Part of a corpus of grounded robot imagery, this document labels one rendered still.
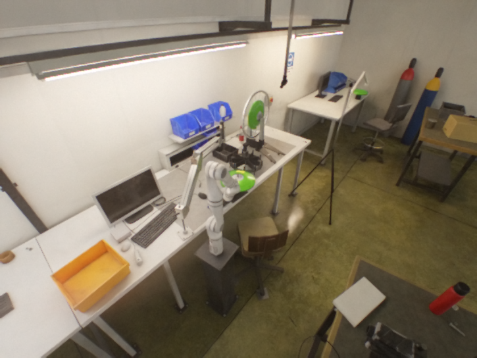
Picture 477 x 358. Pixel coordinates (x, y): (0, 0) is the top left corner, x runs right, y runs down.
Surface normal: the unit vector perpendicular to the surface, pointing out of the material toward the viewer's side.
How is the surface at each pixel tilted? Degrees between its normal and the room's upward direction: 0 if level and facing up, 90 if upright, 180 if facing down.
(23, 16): 90
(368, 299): 0
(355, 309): 0
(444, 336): 0
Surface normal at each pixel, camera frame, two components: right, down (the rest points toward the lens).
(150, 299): 0.00, -0.79
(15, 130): 0.76, 0.39
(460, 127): -0.41, 0.56
